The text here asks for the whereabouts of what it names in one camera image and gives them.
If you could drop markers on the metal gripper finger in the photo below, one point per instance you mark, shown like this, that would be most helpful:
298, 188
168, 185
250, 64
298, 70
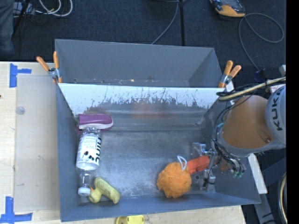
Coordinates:
198, 149
205, 179

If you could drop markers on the orange-red block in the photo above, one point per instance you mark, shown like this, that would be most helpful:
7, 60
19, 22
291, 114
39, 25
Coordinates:
198, 163

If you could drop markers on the orange mesh bath sponge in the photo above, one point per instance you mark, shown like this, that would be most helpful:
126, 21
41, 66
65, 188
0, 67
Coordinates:
174, 179

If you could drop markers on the grey metal bin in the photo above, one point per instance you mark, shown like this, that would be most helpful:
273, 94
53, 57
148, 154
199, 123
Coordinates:
140, 153

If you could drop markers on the yellow toy duck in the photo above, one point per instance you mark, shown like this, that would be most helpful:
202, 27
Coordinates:
105, 190

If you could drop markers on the clear plastic bottle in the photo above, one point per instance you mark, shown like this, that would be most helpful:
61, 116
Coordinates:
88, 153

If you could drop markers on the pale flat board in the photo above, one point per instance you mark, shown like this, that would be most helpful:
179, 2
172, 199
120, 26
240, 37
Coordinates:
35, 143

